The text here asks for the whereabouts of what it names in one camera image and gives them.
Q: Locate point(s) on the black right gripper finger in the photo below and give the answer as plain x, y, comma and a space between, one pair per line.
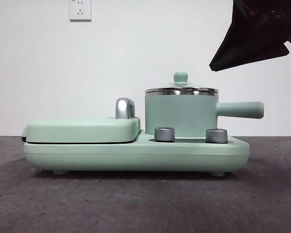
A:
245, 46

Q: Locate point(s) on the glass lid with green knob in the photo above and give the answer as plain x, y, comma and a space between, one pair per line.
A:
180, 77

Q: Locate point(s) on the silver control knob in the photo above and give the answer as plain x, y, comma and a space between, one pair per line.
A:
216, 136
164, 134

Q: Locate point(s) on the mint green breakfast machine base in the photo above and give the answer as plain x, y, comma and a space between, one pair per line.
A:
116, 156

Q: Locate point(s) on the mint green griddle cover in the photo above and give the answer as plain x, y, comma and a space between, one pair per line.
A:
80, 129

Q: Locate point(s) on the white wall socket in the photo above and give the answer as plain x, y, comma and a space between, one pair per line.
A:
80, 11

